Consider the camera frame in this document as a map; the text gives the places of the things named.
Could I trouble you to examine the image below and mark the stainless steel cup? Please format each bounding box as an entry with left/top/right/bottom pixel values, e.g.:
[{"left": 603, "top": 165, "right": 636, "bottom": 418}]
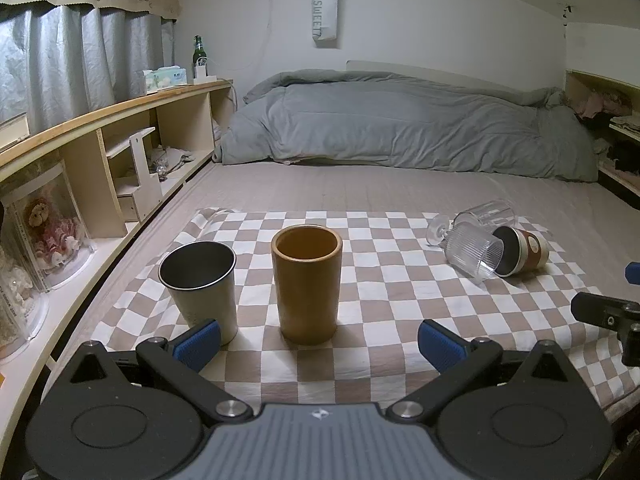
[{"left": 158, "top": 241, "right": 240, "bottom": 347}]

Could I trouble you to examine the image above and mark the doll in clear case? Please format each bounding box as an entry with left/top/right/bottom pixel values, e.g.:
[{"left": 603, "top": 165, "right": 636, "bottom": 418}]
[{"left": 4, "top": 160, "right": 97, "bottom": 291}]

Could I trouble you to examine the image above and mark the wooden side shelf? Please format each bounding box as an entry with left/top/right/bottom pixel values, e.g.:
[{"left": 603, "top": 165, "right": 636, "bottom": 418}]
[{"left": 565, "top": 69, "right": 640, "bottom": 211}]

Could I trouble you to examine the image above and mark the white wall cable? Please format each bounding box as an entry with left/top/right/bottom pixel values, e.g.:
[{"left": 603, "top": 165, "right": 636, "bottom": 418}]
[{"left": 206, "top": 0, "right": 275, "bottom": 72}]

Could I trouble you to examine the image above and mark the clear case with white flowers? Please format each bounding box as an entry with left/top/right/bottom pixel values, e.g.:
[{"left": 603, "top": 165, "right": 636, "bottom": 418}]
[{"left": 0, "top": 245, "right": 51, "bottom": 361}]

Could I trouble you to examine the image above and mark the ribbed clear glass cup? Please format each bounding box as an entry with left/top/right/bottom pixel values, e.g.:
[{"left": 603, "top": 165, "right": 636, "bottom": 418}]
[{"left": 444, "top": 222, "right": 505, "bottom": 286}]

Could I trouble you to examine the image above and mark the brown white checkered cloth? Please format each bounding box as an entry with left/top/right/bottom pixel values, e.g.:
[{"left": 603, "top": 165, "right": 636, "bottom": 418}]
[{"left": 90, "top": 207, "right": 640, "bottom": 412}]

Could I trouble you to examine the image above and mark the clear wine glass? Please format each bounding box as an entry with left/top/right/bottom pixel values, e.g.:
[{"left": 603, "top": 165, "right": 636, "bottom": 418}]
[{"left": 425, "top": 199, "right": 516, "bottom": 249}]

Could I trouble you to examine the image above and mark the tissue box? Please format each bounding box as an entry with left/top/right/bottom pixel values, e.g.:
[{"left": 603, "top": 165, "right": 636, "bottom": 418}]
[{"left": 142, "top": 65, "right": 187, "bottom": 94}]

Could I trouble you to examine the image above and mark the tall brown bamboo cup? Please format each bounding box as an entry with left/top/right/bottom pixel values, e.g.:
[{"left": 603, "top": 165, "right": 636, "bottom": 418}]
[{"left": 270, "top": 225, "right": 344, "bottom": 346}]

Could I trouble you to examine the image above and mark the grey duvet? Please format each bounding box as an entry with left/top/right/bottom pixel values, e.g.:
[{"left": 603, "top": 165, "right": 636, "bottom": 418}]
[{"left": 220, "top": 70, "right": 599, "bottom": 183}]

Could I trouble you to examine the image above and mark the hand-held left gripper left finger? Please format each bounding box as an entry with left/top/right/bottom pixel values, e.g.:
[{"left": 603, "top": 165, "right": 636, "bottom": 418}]
[{"left": 59, "top": 319, "right": 254, "bottom": 427}]

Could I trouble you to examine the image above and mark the crumpled grey cloth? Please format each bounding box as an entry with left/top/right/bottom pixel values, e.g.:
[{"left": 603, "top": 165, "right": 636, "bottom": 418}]
[{"left": 146, "top": 144, "right": 197, "bottom": 181}]

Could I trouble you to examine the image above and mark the white hanging fabric bag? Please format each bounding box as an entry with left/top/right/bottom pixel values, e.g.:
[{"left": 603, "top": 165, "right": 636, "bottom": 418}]
[{"left": 310, "top": 0, "right": 340, "bottom": 49}]

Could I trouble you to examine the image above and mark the brown and white coffee cup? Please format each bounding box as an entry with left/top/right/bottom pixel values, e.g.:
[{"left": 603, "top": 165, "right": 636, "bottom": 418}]
[{"left": 492, "top": 225, "right": 550, "bottom": 279}]

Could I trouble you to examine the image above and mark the long wooden bedside shelf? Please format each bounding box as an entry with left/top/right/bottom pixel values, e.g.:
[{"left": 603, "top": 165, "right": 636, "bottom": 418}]
[{"left": 0, "top": 78, "right": 236, "bottom": 480}]

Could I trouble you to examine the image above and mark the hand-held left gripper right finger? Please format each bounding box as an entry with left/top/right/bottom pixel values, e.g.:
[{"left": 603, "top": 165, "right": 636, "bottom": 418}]
[{"left": 386, "top": 319, "right": 587, "bottom": 422}]

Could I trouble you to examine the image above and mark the grey curtain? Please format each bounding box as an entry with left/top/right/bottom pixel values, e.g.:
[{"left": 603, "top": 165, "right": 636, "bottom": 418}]
[{"left": 0, "top": 5, "right": 177, "bottom": 136}]

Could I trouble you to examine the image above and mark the green beer bottle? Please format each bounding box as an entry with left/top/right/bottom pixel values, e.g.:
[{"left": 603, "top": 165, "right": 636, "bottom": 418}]
[{"left": 192, "top": 35, "right": 209, "bottom": 79}]

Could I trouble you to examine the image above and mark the pile of clothes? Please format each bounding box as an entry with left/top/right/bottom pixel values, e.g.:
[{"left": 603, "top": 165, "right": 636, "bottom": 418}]
[{"left": 573, "top": 87, "right": 640, "bottom": 173}]

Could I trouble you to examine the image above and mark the small wooden stool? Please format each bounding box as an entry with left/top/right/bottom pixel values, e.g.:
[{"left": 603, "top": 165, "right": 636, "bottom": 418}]
[{"left": 106, "top": 127, "right": 164, "bottom": 224}]

